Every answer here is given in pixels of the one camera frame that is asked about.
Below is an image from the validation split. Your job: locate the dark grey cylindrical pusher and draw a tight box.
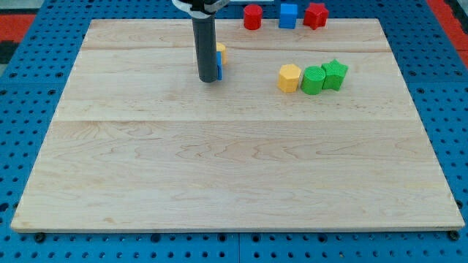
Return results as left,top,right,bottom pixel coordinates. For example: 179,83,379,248
192,15,218,83

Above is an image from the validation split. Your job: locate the blue triangle block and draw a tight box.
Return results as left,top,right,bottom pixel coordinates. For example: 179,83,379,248
216,51,223,81

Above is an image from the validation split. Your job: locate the yellow block behind pusher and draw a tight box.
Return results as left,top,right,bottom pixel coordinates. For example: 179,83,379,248
216,42,227,65

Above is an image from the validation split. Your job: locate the red cylinder block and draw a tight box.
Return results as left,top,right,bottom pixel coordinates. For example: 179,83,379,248
244,4,263,30

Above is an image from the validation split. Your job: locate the blue cube block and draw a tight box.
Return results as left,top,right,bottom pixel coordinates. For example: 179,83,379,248
279,4,298,29

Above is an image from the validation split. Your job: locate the yellow hexagon block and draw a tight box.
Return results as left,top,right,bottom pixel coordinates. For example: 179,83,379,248
277,64,301,93

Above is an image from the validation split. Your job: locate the red star block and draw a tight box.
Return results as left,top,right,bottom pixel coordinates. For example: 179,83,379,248
303,3,329,30

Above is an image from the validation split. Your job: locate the green cylinder block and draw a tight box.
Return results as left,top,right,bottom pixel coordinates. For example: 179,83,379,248
301,66,326,95

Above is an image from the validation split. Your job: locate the green star block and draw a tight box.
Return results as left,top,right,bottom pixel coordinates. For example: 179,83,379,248
321,59,349,91

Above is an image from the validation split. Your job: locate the light wooden board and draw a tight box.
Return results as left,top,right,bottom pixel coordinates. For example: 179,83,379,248
11,19,465,233

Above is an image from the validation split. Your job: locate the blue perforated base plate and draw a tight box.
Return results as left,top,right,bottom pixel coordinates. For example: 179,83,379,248
1,0,467,262

